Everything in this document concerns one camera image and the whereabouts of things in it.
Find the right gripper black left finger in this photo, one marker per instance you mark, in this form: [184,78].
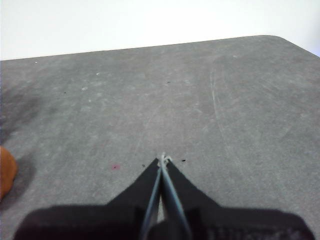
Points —
[100,222]

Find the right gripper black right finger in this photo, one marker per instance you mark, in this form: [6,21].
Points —
[225,222]

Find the brown potato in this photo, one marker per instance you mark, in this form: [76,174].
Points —
[7,172]

